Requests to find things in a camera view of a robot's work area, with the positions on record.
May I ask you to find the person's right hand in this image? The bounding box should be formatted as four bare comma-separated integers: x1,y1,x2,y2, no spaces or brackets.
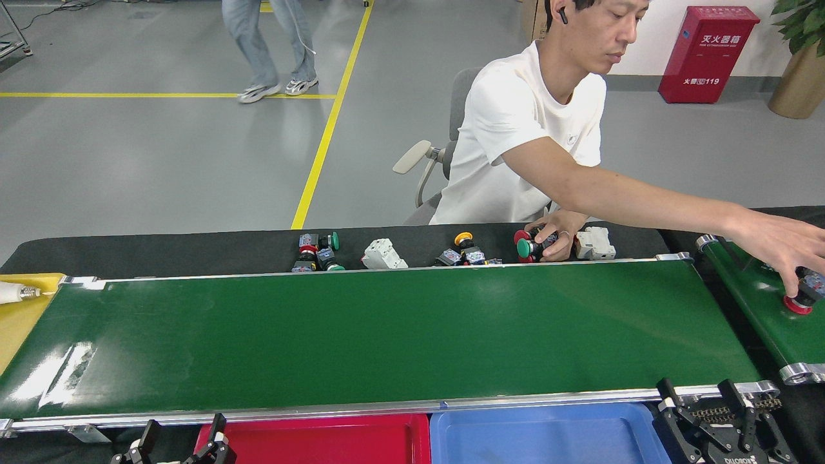
732,209,825,298

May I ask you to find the person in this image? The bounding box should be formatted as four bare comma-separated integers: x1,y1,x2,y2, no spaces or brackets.
429,0,825,298
221,0,320,104

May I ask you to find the yellow tray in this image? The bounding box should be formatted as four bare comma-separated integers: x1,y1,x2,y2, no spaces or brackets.
0,273,68,378

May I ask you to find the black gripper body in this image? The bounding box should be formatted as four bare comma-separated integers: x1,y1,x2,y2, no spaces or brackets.
699,447,777,464

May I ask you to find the metal rack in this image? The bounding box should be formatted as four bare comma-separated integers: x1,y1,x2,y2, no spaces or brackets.
0,0,33,60

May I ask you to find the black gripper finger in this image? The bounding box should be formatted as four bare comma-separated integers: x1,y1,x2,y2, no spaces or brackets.
182,412,237,464
717,379,800,464
111,419,163,464
652,378,719,464

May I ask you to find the white circuit breaker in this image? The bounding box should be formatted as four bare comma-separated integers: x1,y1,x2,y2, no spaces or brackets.
361,238,409,270
575,226,616,260

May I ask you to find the blue plastic bin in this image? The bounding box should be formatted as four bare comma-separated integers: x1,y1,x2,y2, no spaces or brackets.
429,403,672,464

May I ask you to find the person's left hand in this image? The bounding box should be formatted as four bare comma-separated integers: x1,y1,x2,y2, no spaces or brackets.
525,209,588,262

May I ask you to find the red fire extinguisher box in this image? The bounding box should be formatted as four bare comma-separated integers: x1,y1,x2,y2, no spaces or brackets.
658,6,761,104

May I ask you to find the green belt conveyor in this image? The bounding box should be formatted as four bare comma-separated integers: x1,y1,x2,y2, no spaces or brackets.
695,234,825,386
0,253,784,445

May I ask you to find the green plant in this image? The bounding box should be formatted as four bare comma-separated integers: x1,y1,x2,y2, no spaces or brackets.
770,0,825,59

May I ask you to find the white light bulb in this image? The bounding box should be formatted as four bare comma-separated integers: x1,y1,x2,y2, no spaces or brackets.
0,282,44,305

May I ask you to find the black conveyor drive chain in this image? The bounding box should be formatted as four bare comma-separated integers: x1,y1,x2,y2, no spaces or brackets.
695,398,782,424

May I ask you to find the red plastic bin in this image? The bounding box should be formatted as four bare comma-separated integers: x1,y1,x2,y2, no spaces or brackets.
193,413,431,464

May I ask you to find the tan plant pot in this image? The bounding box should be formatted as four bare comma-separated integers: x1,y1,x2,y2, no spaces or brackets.
767,42,825,120

